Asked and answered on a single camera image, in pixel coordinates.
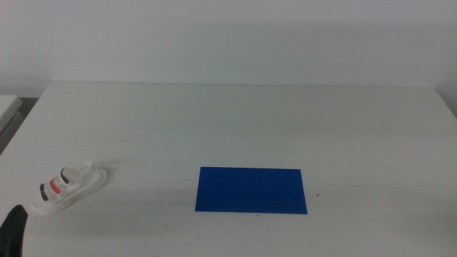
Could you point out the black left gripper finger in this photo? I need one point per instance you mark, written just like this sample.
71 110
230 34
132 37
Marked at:
13 232

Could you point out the blue rectangular mat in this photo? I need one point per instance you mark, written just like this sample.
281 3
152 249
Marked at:
250 191

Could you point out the white side table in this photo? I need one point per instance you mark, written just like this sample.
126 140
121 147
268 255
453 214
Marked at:
6 107

